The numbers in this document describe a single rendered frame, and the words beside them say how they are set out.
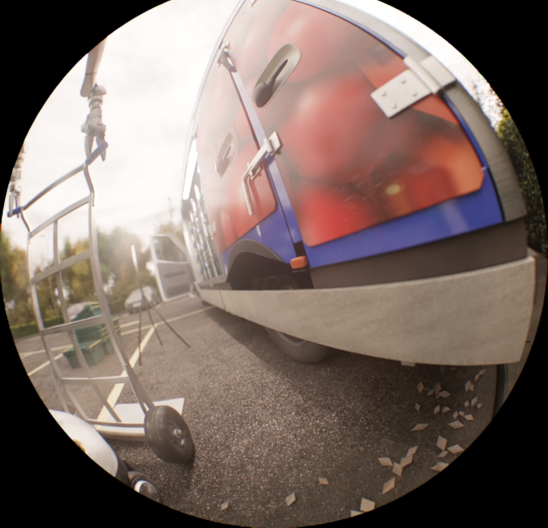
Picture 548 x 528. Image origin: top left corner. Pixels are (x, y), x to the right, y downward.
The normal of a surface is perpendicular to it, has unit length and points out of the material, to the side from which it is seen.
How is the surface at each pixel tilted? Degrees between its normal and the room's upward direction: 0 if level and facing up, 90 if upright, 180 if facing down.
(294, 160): 90
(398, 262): 90
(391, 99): 90
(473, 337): 90
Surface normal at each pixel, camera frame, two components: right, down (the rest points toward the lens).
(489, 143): -0.82, 0.22
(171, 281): 0.77, -0.29
